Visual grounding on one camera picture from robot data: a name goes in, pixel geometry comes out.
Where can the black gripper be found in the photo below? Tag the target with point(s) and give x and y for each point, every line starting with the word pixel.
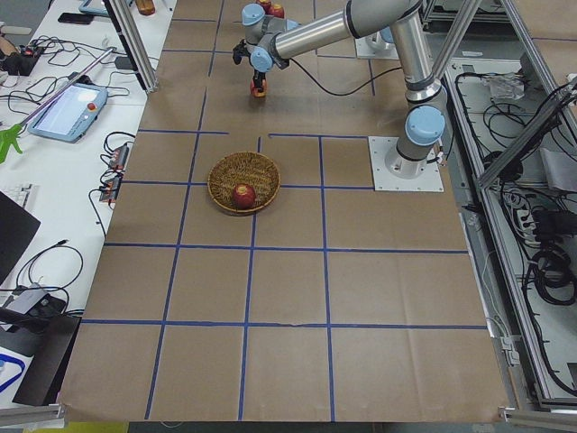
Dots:
pixel 258 75

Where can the yellow-red apple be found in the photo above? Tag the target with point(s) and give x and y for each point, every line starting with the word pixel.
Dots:
pixel 259 93

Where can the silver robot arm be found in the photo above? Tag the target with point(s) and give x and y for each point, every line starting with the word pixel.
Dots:
pixel 381 29

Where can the red plate apple back-right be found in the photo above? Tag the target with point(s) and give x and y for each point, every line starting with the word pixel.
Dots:
pixel 277 10

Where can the red plate apple back-left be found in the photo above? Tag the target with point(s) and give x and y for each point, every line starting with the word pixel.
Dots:
pixel 265 5

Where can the white round plate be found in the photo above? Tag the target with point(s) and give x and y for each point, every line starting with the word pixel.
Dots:
pixel 270 7

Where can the round wicker basket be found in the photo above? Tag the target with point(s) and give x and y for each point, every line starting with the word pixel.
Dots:
pixel 248 168

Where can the dark red basket apple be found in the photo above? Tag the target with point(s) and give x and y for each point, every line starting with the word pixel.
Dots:
pixel 244 196

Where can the blue teach pendant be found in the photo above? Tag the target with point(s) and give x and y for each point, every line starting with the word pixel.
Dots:
pixel 69 117

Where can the green grabber stick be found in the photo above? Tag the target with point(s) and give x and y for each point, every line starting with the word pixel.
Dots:
pixel 9 137

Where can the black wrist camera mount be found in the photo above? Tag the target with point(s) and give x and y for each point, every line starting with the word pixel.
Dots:
pixel 240 51

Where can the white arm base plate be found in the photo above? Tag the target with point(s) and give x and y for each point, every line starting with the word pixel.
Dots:
pixel 373 47
pixel 391 172

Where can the aluminium frame post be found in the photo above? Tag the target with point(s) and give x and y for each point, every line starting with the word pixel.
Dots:
pixel 126 29

